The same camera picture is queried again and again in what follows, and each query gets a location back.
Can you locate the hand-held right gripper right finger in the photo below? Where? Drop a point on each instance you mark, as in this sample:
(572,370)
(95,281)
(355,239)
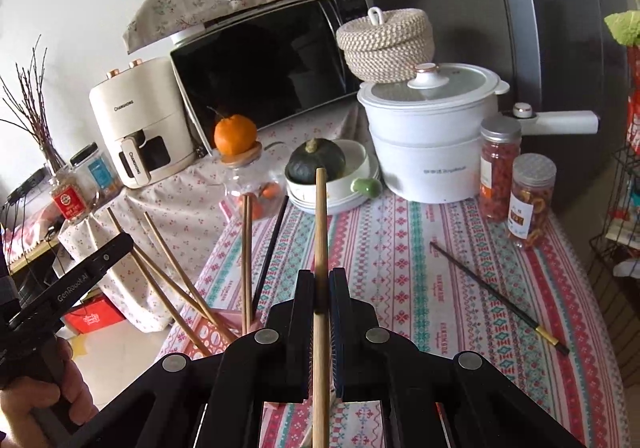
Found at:
(337,298)

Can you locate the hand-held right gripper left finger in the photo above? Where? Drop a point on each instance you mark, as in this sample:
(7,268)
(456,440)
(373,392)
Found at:
(306,298)

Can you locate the black chopstick gold end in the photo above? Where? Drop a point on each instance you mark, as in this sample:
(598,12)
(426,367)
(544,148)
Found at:
(500,298)
(272,248)

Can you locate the group of wooden chopsticks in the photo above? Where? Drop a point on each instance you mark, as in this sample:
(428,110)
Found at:
(247,253)

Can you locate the pink lattice utensil holder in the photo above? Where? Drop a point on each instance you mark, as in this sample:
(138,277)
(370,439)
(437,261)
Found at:
(220,328)

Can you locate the long bamboo chopstick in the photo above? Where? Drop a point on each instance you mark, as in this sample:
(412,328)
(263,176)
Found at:
(321,208)

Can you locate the person's left hand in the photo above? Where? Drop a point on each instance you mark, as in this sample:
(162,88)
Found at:
(77,388)

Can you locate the red cardboard box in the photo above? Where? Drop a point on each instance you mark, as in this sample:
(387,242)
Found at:
(92,318)

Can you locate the glass jar red label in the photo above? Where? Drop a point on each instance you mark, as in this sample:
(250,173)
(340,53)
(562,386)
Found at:
(70,198)

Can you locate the patterned striped tablecloth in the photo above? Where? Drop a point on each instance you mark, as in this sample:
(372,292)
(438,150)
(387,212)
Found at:
(425,278)

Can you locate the glass jar black lid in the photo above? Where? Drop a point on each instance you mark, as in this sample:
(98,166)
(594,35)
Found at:
(97,173)

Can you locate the floral cabinet cover cloth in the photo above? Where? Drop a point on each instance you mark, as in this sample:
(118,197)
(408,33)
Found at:
(175,208)

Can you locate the dark green pumpkin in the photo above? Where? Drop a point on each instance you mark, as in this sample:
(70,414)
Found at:
(312,163)

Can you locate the glass jar with small fruits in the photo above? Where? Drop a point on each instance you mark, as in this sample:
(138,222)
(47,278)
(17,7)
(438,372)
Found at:
(240,178)

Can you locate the white electric cooking pot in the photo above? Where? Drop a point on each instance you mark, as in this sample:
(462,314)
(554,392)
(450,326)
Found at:
(425,153)

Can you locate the dried bare branches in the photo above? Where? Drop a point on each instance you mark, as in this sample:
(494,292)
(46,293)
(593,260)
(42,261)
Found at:
(35,118)

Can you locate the orange with stem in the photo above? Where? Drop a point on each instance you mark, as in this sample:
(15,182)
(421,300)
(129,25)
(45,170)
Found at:
(235,135)

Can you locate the cream air fryer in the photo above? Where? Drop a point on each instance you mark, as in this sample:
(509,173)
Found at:
(135,113)

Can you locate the plastic jar of red snacks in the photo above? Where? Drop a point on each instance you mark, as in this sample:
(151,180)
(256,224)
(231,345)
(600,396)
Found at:
(500,173)

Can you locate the plastic jar of dried slices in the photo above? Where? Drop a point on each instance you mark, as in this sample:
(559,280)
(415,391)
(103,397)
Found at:
(530,208)

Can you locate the black microwave oven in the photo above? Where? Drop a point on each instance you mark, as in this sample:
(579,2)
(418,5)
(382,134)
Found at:
(260,63)

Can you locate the white glass pot lid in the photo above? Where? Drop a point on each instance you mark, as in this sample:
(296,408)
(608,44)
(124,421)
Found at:
(465,80)

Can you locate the grey refrigerator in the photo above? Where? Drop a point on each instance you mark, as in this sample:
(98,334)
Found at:
(500,3)

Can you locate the red plastic bag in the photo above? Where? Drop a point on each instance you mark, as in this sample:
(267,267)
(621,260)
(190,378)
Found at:
(635,128)

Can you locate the napa cabbage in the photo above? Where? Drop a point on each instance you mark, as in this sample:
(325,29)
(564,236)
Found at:
(625,28)

